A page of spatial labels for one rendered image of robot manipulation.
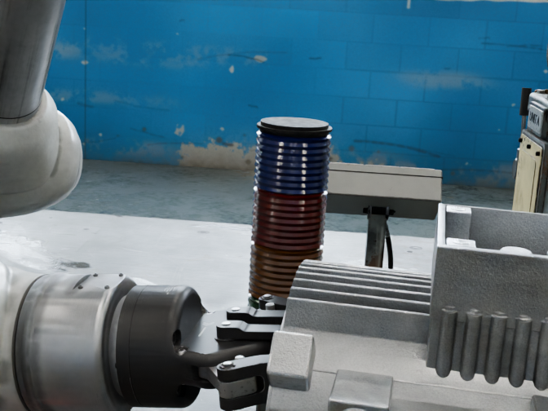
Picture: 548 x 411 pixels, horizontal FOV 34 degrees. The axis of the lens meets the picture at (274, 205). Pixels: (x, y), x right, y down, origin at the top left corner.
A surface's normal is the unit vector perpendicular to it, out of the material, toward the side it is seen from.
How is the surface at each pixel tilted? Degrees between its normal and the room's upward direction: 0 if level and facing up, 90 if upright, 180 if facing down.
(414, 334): 88
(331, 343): 32
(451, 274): 90
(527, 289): 90
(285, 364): 45
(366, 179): 53
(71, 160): 91
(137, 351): 73
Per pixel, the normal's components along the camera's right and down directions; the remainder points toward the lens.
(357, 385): 0.06, -0.97
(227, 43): -0.07, 0.23
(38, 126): 0.82, 0.07
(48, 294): -0.14, -0.77
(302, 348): -0.09, -0.53
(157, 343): -0.20, -0.21
